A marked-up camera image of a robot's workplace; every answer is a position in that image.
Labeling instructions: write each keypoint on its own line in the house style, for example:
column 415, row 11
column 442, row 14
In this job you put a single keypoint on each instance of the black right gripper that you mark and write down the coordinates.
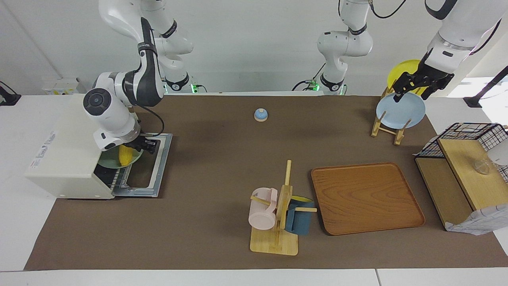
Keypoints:
column 137, row 143

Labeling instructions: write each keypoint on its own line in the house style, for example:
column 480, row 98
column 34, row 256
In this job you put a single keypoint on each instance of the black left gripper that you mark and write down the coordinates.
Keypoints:
column 434, row 75

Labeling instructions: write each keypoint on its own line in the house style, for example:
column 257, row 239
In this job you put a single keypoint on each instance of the light green plate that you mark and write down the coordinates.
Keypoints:
column 109, row 159

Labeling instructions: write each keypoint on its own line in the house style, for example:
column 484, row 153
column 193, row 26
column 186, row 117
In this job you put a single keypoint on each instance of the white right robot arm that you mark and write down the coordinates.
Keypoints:
column 111, row 115

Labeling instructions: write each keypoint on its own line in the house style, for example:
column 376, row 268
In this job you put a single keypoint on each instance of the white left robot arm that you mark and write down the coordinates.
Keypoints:
column 349, row 43

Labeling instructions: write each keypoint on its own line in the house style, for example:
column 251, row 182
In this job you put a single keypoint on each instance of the white toaster oven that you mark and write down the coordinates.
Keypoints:
column 63, row 159

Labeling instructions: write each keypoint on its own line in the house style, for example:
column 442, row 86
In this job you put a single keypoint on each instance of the yellow plate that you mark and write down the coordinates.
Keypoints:
column 399, row 68

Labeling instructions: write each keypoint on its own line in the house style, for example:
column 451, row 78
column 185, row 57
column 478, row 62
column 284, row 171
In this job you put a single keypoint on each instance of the light blue plate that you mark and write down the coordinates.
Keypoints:
column 401, row 113

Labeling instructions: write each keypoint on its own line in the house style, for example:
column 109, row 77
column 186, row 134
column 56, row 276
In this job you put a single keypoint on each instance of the wooden plate rack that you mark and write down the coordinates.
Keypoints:
column 395, row 133

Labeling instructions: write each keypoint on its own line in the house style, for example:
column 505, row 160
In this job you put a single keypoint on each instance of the brown table mat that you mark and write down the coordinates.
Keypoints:
column 222, row 159

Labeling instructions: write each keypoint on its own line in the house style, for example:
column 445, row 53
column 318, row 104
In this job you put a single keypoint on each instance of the wooden shelf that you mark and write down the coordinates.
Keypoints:
column 464, row 174

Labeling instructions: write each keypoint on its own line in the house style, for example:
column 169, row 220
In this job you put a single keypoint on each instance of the clear glass cup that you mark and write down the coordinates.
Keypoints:
column 482, row 167

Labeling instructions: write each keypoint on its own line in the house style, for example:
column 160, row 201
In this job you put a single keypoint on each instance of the white power box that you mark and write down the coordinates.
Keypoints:
column 59, row 86

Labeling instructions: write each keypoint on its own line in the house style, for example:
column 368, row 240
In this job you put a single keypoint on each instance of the small blue call bell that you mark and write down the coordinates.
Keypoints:
column 260, row 114

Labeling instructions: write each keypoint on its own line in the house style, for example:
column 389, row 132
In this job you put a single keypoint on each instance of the brown wooden tray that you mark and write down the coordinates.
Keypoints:
column 365, row 198

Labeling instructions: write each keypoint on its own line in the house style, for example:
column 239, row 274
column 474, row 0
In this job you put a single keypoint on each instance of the pink mug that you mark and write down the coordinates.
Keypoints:
column 262, row 214

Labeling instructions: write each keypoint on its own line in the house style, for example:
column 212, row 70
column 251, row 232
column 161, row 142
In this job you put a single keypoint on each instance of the wooden mug tree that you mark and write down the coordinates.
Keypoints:
column 274, row 242

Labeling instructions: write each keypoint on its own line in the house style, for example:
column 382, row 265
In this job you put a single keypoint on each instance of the dark blue mug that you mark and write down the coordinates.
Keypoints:
column 299, row 220

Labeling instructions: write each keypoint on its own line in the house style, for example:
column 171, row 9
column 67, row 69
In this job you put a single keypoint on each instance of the black camera stand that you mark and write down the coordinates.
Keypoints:
column 482, row 93

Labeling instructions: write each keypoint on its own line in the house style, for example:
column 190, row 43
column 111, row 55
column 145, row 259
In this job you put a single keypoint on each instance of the black clamp mount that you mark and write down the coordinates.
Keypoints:
column 8, row 97

